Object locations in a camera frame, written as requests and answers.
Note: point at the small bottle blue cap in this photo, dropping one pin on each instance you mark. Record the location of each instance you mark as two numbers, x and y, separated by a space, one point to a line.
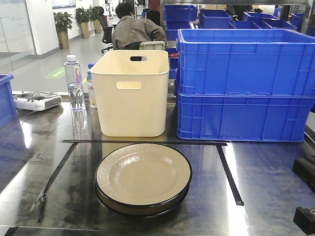
92 98

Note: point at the upper blue crate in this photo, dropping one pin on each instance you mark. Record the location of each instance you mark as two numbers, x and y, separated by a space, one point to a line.
246 62

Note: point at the cream plastic basket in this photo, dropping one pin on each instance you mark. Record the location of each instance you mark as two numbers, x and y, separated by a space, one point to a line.
131 88

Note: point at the clear water bottle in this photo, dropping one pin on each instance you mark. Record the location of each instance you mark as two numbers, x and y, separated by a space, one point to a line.
74 83

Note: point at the white remote controller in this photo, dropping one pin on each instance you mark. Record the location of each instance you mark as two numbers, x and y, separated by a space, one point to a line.
37 101

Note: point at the black image-right gripper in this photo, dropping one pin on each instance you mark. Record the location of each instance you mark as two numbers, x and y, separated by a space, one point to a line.
304 167

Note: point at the blue crate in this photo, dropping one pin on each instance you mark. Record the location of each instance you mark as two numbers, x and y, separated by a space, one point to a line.
243 118
246 62

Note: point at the lower blue crate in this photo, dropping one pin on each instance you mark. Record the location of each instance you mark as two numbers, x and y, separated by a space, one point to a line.
243 118

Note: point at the person in grey jacket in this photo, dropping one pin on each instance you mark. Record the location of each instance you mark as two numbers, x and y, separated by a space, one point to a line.
130 31

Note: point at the beige plate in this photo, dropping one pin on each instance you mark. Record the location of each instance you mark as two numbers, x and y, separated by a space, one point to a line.
143 174
150 210

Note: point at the blue bin at left edge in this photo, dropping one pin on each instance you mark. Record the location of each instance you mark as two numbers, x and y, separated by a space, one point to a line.
7 105

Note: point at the black office chair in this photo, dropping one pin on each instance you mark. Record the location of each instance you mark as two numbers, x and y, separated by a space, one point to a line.
107 29

